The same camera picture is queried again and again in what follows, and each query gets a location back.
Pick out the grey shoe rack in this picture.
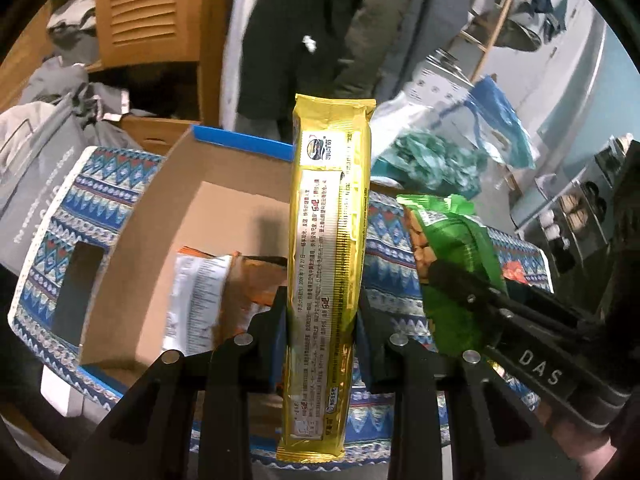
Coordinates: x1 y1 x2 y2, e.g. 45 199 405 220
516 133 636 276

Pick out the large orange mushroom snack bag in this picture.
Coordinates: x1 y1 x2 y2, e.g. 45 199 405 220
162 246 288 356

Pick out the dark hanging jacket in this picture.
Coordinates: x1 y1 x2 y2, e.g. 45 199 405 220
219 0 471 131

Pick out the wooden louvered cabinet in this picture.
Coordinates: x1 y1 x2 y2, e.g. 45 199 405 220
1 0 229 155

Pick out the red candy snack bag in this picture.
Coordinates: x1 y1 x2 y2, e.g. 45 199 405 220
502 260 529 285

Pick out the teal box with green paper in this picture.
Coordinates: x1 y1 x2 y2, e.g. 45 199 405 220
371 130 488 200

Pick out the green nut snack bag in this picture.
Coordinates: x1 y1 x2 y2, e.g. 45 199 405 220
397 194 506 356

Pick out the blue white plastic bag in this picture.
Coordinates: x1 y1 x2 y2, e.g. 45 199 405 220
370 70 537 169

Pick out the grey tote bag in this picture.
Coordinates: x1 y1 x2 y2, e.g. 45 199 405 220
0 96 140 274

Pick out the long gold biscuit pack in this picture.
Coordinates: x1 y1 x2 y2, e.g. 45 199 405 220
277 94 375 464

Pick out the patterned blue tablecloth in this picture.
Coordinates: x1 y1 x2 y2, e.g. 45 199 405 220
250 192 553 471

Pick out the blue cardboard box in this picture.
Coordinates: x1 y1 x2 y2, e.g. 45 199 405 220
8 126 293 408

